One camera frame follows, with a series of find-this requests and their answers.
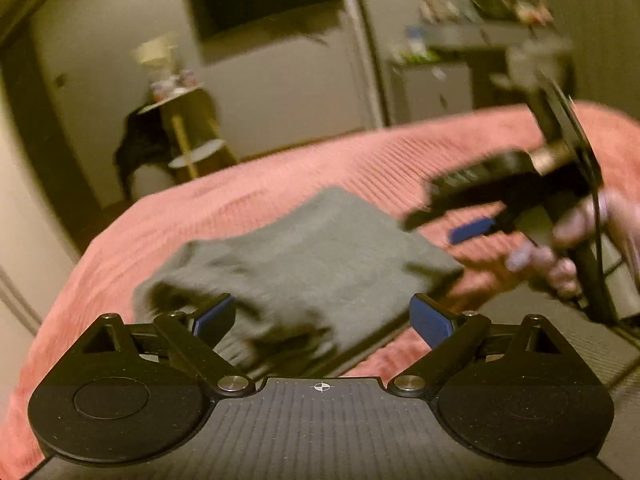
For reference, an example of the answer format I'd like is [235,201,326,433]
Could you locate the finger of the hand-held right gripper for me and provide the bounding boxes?
[402,149,540,232]
[449,216,521,246]

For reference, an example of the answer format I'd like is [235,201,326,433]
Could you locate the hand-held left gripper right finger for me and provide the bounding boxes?
[387,294,567,394]

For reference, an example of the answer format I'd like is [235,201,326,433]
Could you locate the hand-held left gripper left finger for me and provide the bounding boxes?
[77,294,254,395]

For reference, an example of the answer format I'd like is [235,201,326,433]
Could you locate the grey pants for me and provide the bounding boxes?
[132,186,466,380]

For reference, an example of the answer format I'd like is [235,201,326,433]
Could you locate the person's right hand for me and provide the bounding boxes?
[505,192,640,301]

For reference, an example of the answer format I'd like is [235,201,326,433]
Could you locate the grey cabinet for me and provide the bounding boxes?
[390,57,475,125]

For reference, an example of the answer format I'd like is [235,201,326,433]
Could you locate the pink ribbed blanket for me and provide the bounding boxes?
[0,100,640,466]

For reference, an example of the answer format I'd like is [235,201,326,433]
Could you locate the grey dresser with clutter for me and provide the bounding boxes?
[427,19,553,111]

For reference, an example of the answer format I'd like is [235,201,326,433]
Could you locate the round side table wooden legs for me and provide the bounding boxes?
[137,85,240,181]

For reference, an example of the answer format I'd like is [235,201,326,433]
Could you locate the black garment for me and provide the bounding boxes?
[114,107,177,187]

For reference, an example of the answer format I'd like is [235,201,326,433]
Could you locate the wall-mounted black television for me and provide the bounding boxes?
[181,0,347,67]

